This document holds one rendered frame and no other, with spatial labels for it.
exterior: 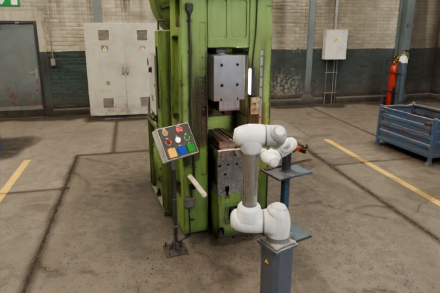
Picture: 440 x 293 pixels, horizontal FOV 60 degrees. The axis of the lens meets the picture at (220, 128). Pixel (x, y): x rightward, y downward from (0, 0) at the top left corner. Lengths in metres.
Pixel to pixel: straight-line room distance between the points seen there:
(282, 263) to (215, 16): 2.13
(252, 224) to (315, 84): 8.21
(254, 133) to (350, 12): 8.76
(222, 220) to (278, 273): 1.21
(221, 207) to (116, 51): 5.59
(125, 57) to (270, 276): 6.65
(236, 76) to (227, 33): 0.40
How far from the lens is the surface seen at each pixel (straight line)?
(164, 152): 3.12
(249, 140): 2.27
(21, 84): 9.64
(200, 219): 3.92
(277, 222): 2.56
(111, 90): 8.71
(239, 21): 3.60
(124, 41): 8.58
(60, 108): 9.55
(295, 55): 10.16
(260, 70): 3.70
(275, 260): 2.67
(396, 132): 6.94
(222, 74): 3.40
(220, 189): 3.62
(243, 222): 2.54
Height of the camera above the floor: 2.01
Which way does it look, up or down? 15 degrees down
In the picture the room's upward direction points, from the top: straight up
